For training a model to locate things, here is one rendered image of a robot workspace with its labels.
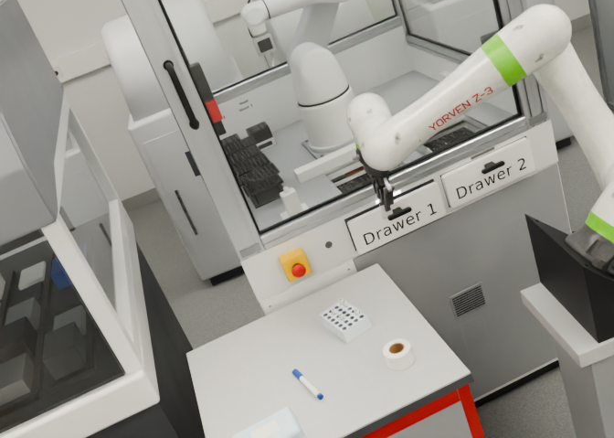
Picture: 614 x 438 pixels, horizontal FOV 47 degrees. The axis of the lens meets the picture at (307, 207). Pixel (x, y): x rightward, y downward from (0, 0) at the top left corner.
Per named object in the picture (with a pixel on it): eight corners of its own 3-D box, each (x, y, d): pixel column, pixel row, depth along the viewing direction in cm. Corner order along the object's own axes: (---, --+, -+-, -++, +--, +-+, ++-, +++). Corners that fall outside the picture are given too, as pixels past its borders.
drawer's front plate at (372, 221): (447, 214, 212) (438, 182, 207) (359, 255, 209) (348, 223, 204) (444, 212, 214) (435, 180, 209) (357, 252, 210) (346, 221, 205)
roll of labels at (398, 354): (418, 350, 173) (414, 338, 171) (410, 371, 168) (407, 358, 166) (391, 350, 176) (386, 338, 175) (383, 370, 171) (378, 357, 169)
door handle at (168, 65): (203, 131, 181) (173, 61, 172) (194, 134, 180) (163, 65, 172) (200, 126, 185) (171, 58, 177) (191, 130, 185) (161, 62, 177)
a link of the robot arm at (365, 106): (379, 79, 177) (337, 91, 177) (395, 108, 169) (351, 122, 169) (386, 121, 188) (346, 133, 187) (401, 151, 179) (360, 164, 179)
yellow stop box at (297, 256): (312, 273, 204) (304, 252, 201) (290, 283, 204) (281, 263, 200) (308, 265, 209) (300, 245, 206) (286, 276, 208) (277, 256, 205)
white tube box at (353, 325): (372, 325, 187) (368, 315, 186) (347, 343, 185) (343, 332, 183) (346, 308, 198) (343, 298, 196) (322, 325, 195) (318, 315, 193)
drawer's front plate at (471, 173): (535, 169, 217) (528, 137, 212) (451, 208, 214) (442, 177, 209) (532, 167, 219) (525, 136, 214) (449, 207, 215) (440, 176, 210)
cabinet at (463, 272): (600, 354, 255) (563, 160, 220) (342, 486, 243) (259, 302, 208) (471, 246, 340) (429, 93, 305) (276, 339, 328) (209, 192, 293)
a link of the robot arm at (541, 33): (578, 38, 160) (546, -6, 160) (587, 37, 148) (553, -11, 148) (509, 88, 166) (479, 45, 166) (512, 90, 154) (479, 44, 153)
